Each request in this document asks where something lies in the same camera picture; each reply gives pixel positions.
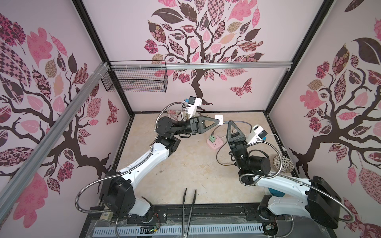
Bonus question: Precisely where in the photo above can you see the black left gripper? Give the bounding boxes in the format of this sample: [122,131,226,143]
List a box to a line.
[172,114,219,135]

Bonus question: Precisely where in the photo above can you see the dark grey charging cable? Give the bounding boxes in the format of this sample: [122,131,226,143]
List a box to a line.
[211,120,254,167]

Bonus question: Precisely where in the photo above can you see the green usb charger plug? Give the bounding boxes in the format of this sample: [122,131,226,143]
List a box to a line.
[209,135,216,143]

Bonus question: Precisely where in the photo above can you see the small silver mp3 player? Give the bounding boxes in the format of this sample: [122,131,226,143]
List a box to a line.
[214,115,224,125]

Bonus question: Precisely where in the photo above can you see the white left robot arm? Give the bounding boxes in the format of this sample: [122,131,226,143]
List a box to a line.
[100,115,223,218]

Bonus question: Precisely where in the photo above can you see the pink power strip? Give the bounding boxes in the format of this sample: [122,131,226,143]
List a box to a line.
[206,135,224,150]

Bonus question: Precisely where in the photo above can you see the floral rectangular tray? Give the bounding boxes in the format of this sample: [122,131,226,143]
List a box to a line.
[166,110,181,121]

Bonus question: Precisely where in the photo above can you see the patterned round bowl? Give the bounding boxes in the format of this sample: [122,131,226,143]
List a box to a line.
[273,155,294,173]

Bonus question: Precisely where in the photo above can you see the teal round lid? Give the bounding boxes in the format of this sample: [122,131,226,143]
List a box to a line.
[268,188,285,197]

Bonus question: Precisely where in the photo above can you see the black kitchen tongs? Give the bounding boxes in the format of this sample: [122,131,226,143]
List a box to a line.
[182,188,197,238]

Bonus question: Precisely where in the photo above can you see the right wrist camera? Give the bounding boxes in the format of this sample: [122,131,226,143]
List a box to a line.
[246,125,267,145]

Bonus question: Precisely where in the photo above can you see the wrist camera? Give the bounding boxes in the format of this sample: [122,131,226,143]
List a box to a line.
[185,96,202,119]
[246,125,267,145]

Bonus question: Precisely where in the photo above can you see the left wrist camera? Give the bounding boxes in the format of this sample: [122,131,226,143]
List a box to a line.
[185,96,202,119]

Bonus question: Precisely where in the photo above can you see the white power strip cord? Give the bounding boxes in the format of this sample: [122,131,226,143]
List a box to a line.
[266,133,286,149]

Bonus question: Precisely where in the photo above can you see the black wire basket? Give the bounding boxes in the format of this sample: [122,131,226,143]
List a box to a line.
[102,59,169,93]

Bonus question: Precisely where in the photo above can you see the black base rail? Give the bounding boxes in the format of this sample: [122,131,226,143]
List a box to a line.
[86,202,325,227]

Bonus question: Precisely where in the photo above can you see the white slotted cable duct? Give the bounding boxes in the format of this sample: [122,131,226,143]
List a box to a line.
[91,223,264,238]

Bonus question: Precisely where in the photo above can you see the aluminium crossbar rail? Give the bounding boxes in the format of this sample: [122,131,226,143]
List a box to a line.
[111,61,293,70]

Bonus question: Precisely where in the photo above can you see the aluminium side rail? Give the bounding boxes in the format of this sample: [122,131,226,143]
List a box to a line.
[1,61,109,221]

